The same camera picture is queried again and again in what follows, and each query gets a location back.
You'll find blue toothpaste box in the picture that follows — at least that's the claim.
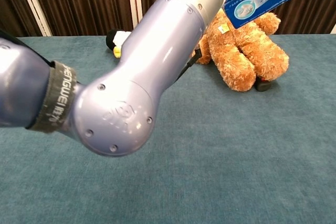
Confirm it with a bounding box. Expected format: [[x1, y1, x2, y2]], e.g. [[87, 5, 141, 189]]
[[222, 0, 334, 29]]

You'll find brown teddy bear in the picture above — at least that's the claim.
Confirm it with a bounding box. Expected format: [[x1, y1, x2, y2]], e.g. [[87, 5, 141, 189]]
[[193, 11, 290, 92]]

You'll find small black object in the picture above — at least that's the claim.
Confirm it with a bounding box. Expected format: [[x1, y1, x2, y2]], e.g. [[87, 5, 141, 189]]
[[256, 77, 275, 92]]

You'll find black white penguin plush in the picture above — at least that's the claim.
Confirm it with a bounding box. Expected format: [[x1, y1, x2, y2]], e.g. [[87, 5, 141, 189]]
[[106, 29, 132, 59]]

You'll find blue table mat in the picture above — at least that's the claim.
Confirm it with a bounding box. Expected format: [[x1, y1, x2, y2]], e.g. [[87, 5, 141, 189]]
[[0, 34, 336, 224]]

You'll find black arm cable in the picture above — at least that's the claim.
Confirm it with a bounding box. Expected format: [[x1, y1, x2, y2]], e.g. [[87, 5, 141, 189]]
[[178, 48, 202, 81]]

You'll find black velcro strap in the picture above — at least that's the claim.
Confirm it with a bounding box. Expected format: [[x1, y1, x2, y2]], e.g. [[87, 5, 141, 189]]
[[26, 60, 78, 133]]

